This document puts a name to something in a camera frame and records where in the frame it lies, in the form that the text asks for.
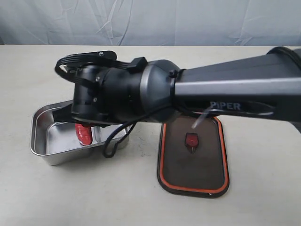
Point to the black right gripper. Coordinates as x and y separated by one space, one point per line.
92 103

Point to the red sausage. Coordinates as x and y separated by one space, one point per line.
84 134

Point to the transparent lid with orange valve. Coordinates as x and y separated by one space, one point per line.
193 162

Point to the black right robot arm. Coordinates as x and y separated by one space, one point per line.
264 87

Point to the stainless steel lunch box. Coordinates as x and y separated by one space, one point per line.
56 141

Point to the grey backdrop cloth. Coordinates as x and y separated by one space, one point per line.
151 22

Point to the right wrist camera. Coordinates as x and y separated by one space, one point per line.
92 56

